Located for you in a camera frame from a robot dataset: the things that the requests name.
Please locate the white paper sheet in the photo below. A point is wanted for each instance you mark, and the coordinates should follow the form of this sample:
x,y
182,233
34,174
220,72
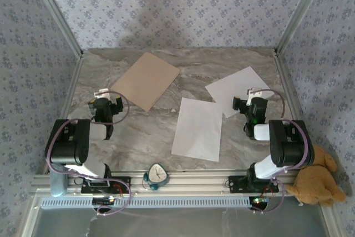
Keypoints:
x,y
198,128
235,84

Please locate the small circuit board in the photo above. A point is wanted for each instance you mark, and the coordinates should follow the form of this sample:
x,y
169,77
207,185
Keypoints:
x,y
259,200
105,200

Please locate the brown paper folder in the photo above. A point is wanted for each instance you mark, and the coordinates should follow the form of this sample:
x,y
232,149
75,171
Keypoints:
x,y
145,81

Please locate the aluminium corner post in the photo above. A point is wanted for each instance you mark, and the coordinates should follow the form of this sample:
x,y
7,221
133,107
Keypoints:
x,y
301,12
56,12

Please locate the brown plush dog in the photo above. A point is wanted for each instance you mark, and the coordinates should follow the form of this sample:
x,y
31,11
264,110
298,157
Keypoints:
x,y
316,181

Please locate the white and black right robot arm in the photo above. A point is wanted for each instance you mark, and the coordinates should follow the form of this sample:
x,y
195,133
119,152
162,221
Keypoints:
x,y
288,142

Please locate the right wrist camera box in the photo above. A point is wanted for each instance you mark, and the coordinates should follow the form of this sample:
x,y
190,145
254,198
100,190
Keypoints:
x,y
254,92

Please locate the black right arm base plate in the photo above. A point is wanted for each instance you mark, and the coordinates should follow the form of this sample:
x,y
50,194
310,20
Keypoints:
x,y
235,185

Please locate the grey metal panel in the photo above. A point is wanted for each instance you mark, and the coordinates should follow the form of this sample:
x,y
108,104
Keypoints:
x,y
180,223

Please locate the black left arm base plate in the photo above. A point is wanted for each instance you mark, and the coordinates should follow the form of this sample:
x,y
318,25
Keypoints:
x,y
123,184

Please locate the aluminium side rail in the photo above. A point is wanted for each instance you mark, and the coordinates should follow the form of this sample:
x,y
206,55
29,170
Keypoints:
x,y
70,92
285,81

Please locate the aluminium frame rail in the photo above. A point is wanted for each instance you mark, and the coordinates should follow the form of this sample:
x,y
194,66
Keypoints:
x,y
194,181

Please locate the teal alarm clock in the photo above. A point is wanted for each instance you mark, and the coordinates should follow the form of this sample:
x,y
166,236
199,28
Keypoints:
x,y
157,175

